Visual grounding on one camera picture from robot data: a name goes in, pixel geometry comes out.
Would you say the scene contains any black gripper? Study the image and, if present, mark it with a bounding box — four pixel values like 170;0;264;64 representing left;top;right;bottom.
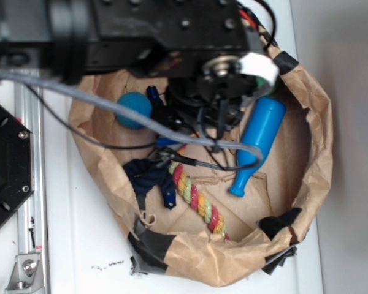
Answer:
153;88;245;140

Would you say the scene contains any blue rubber ball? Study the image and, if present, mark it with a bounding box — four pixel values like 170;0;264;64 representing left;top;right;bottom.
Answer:
116;92;153;130

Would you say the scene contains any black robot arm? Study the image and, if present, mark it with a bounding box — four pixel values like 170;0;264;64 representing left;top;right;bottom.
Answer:
0;1;279;141

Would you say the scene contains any green rubber ball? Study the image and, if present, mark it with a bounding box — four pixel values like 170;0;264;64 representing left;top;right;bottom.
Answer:
255;76;277;97

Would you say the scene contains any blue plastic bowling pin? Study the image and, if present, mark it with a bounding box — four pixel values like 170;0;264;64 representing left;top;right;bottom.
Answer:
229;97;286;197

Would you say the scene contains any brown paper bag bin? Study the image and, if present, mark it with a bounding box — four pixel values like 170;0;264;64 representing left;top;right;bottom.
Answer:
69;45;333;287

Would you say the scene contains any navy blue rope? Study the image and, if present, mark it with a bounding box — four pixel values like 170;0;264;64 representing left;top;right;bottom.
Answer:
122;85;176;211

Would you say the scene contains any multicolour braided rope toy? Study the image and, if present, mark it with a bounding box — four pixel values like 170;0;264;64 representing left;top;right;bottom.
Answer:
168;157;229;240

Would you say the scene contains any thin black cable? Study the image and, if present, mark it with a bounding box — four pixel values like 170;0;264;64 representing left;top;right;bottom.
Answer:
24;84;160;151

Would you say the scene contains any aluminium extrusion rail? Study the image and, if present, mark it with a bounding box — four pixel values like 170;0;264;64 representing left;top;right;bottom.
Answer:
12;81;51;294

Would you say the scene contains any black hexagonal robot base plate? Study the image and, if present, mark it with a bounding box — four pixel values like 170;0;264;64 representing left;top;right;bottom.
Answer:
0;105;33;229

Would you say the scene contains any metal corner bracket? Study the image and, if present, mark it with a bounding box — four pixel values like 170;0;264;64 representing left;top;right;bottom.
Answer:
5;253;44;293

